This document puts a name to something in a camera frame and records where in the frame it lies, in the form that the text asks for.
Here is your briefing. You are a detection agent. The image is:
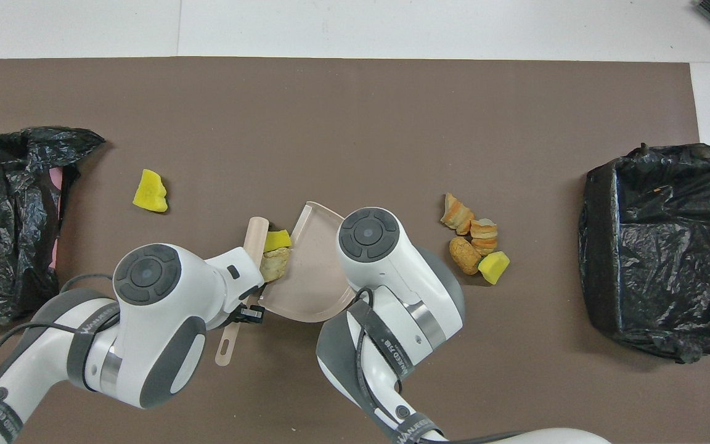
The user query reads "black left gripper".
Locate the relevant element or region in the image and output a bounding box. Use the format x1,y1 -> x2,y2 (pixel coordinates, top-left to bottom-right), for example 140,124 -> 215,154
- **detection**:
232,304 -> 266,326

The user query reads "pale-sided toy croissant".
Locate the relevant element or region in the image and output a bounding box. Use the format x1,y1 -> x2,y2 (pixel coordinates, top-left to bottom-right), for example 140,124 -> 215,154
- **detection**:
259,247 -> 291,283

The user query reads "beige plastic dustpan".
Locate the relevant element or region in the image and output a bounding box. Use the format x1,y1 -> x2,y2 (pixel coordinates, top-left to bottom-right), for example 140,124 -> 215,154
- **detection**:
258,201 -> 362,323

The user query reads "yellow sponge piece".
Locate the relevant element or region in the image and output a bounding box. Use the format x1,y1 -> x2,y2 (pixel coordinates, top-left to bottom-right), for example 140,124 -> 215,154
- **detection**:
133,169 -> 169,214
478,250 -> 510,286
264,229 -> 293,252

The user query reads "brown toy bread roll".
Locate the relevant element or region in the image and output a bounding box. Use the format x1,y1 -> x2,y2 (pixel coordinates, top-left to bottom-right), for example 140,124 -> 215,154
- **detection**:
449,237 -> 483,276

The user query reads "striped toy croissant piece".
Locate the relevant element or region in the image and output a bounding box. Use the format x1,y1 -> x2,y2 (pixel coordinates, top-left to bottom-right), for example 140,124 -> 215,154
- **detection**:
470,218 -> 499,256
441,193 -> 475,236

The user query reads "pink plastic bin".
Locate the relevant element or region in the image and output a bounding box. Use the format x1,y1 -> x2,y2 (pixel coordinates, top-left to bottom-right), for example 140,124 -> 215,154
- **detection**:
48,166 -> 66,269

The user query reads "black plastic trash bag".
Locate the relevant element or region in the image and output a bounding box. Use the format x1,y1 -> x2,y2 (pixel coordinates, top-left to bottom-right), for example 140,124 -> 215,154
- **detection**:
579,142 -> 710,364
0,127 -> 107,326

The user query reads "brown table mat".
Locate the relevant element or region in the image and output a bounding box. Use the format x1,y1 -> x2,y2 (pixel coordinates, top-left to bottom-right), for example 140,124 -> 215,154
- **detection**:
0,57 -> 710,444

